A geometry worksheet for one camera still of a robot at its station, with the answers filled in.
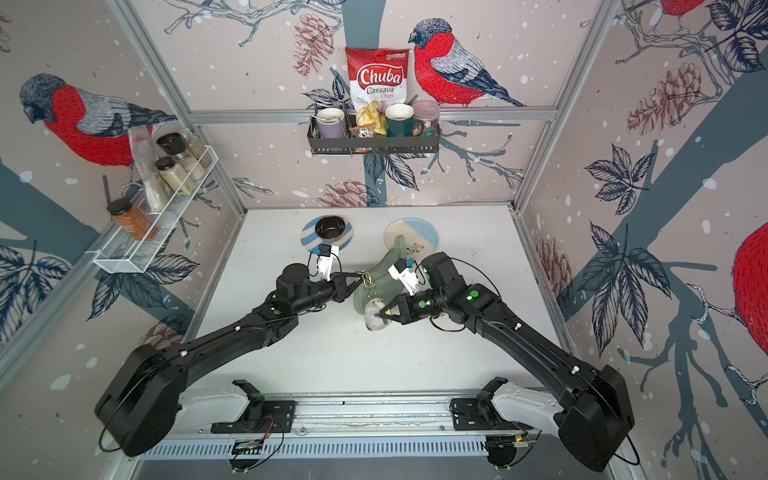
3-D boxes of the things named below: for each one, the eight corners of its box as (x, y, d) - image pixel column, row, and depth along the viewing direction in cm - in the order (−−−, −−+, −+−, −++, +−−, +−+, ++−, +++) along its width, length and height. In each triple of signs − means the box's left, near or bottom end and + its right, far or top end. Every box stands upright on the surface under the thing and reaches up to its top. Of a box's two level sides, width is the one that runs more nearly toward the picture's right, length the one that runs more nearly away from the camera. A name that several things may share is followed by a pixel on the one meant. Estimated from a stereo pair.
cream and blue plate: (384, 261, 107) (383, 258, 105) (385, 221, 120) (384, 217, 118) (440, 261, 107) (441, 257, 105) (435, 221, 120) (435, 217, 118)
